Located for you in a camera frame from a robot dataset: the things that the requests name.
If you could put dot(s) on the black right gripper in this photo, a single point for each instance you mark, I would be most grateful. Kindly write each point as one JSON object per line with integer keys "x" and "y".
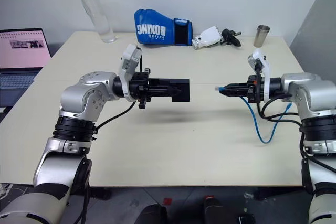
{"x": 253, "y": 89}

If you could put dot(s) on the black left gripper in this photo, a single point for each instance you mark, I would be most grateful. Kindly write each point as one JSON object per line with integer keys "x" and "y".
{"x": 139, "y": 87}

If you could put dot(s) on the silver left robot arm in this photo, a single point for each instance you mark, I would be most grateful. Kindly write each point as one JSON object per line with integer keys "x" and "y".
{"x": 78, "y": 95}

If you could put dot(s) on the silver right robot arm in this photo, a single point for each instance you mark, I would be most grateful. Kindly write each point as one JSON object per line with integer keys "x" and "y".
{"x": 309, "y": 93}

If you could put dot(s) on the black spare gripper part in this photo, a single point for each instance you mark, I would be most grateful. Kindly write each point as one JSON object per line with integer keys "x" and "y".
{"x": 229, "y": 36}

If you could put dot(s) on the white robotic hand part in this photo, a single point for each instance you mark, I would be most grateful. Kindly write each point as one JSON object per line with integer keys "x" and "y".
{"x": 207, "y": 39}

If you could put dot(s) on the blue boxing glove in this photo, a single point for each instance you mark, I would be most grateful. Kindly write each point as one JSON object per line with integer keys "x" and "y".
{"x": 157, "y": 28}

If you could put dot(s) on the metal cup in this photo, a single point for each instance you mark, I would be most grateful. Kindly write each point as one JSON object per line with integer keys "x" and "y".
{"x": 261, "y": 36}

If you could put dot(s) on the clear bottle with green cap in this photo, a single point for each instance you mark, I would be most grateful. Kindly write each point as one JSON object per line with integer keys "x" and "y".
{"x": 95, "y": 11}

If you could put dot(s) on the black table foot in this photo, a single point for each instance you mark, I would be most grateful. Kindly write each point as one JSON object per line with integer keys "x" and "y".
{"x": 101, "y": 193}

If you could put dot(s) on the dark rounded shape red top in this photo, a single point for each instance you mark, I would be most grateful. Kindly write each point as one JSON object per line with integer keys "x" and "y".
{"x": 214, "y": 211}

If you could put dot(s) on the open laptop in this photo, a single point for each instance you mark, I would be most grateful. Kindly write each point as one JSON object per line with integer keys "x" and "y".
{"x": 21, "y": 51}

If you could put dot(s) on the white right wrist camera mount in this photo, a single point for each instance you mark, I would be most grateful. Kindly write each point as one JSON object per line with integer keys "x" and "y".
{"x": 262, "y": 64}

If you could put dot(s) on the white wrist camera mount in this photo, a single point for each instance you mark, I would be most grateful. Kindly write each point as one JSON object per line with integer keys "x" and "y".
{"x": 128, "y": 58}
{"x": 262, "y": 64}

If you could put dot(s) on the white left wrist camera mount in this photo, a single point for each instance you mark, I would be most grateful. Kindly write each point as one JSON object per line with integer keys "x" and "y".
{"x": 128, "y": 58}

